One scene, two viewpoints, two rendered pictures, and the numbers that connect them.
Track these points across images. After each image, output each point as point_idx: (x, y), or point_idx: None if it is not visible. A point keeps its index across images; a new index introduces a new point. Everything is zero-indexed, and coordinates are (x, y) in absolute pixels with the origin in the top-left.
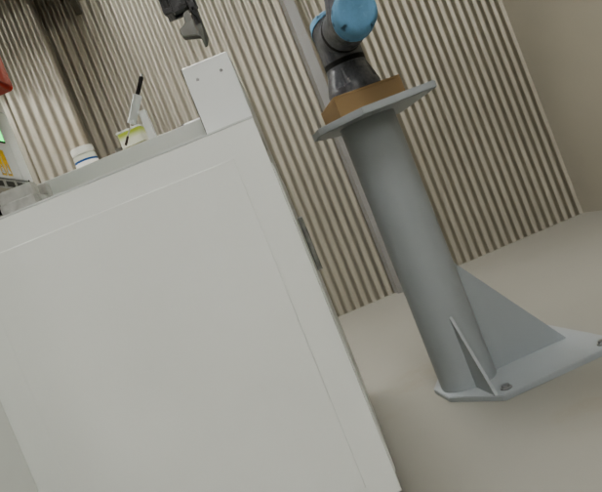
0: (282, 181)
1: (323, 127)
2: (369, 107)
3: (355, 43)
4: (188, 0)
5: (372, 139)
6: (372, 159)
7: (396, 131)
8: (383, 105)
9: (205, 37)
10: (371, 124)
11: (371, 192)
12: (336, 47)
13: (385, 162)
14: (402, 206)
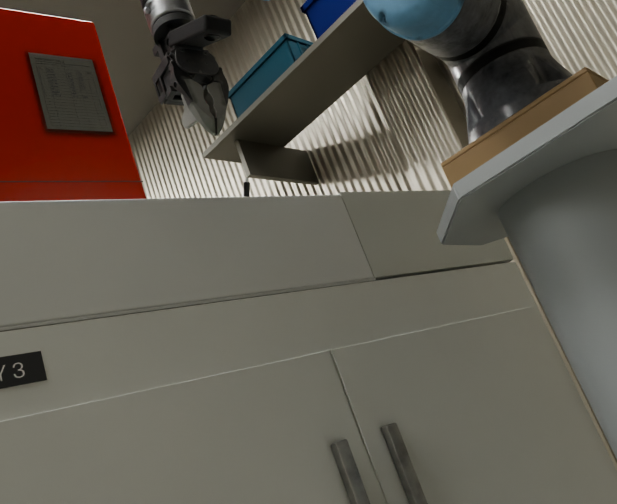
0: (352, 351)
1: (438, 228)
2: (469, 182)
3: (451, 35)
4: (171, 73)
5: (536, 241)
6: (546, 289)
7: (603, 211)
8: (503, 169)
9: (205, 121)
10: (529, 207)
11: (570, 364)
12: (436, 54)
13: (574, 296)
14: None
